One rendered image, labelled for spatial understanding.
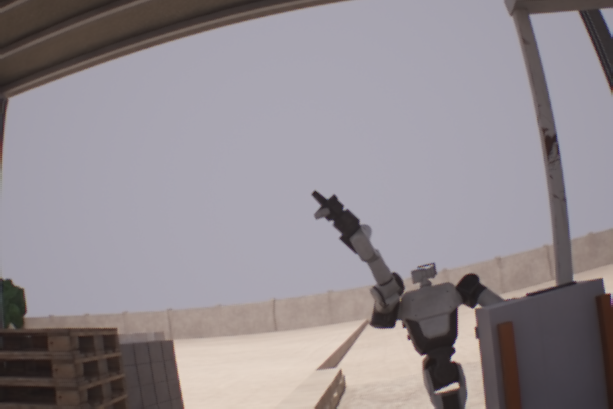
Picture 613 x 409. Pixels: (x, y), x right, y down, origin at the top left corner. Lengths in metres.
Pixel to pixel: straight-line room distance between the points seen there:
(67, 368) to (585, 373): 2.27
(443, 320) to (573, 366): 0.87
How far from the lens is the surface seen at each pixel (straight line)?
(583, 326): 1.53
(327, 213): 1.86
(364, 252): 1.90
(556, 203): 2.01
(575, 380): 1.54
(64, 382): 2.58
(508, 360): 1.41
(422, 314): 2.19
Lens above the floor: 1.33
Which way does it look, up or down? 16 degrees up
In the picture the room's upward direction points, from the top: 8 degrees counter-clockwise
